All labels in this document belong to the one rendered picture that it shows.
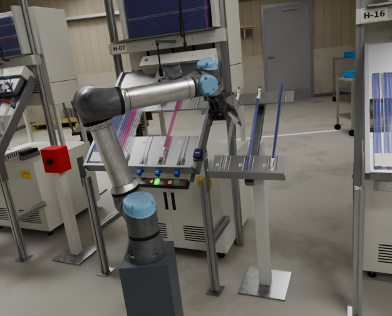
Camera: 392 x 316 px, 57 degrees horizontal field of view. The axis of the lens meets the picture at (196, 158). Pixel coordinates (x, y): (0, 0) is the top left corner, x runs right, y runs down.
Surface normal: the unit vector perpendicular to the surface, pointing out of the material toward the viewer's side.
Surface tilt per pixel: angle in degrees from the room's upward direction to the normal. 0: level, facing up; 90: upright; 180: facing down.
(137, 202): 7
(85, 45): 90
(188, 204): 90
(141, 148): 43
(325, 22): 90
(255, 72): 90
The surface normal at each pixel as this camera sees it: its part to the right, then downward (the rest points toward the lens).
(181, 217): -0.38, 0.29
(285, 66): -0.05, 0.28
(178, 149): -0.34, -0.50
